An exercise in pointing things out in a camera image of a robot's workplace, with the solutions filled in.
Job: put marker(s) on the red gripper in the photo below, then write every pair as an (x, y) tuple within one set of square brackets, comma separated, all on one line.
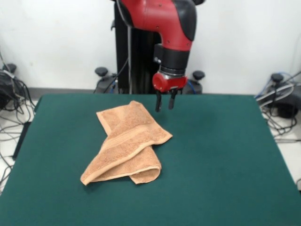
[(171, 83)]

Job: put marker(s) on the tan terry towel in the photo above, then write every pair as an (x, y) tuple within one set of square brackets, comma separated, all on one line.
[(127, 146)]

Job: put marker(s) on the dark green table cloth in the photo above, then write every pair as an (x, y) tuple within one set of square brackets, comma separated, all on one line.
[(211, 153)]

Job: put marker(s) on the black stand base foot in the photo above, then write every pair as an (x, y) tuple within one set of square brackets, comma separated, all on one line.
[(3, 94), (285, 110)]

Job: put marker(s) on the black pedestal foot knob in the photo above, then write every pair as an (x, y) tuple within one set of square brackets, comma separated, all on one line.
[(198, 75), (101, 71)]

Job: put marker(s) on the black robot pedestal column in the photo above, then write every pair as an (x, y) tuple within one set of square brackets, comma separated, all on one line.
[(138, 58)]

